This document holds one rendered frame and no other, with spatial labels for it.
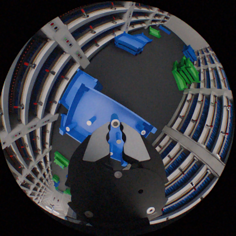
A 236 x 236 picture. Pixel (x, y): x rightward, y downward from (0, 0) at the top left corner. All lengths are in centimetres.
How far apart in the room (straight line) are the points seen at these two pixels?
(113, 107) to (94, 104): 7
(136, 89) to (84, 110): 55
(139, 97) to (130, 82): 18
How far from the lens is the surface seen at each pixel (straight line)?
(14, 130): 70
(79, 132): 33
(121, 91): 68
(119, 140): 23
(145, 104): 74
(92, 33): 73
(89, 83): 56
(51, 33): 52
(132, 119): 28
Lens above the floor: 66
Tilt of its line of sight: 76 degrees down
